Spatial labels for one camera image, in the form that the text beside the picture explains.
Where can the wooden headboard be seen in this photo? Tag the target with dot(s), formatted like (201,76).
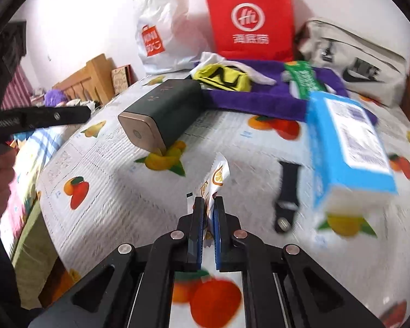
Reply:
(93,82)

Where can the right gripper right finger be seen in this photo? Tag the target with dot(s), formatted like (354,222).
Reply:
(221,234)

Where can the white Miniso plastic bag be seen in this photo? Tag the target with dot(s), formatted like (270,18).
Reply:
(167,40)

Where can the yellow mesh pouch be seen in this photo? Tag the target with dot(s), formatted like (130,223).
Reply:
(222,77)

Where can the purple plush toy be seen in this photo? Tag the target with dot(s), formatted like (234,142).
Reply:
(55,97)

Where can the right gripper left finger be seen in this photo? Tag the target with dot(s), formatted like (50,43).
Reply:
(196,208)

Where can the fruit print snack packet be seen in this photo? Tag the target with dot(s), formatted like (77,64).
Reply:
(213,182)

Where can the green blanket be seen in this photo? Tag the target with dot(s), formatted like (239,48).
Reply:
(33,258)

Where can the red Haidilao paper bag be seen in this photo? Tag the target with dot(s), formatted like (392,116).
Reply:
(253,29)

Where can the grey Nike waist bag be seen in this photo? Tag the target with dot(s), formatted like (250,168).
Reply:
(366,67)

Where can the patterned brown notebook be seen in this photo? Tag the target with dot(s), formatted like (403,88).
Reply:
(122,78)

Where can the green wet wipe packet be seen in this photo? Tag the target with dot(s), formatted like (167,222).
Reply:
(302,79)

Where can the blue tissue pack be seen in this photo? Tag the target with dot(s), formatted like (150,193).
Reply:
(352,175)

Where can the dark green box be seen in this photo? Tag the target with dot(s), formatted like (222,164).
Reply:
(156,120)

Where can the purple fleece cloth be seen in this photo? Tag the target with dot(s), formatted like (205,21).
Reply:
(273,101)

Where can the fruit print tablecloth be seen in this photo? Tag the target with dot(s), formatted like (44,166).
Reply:
(96,193)

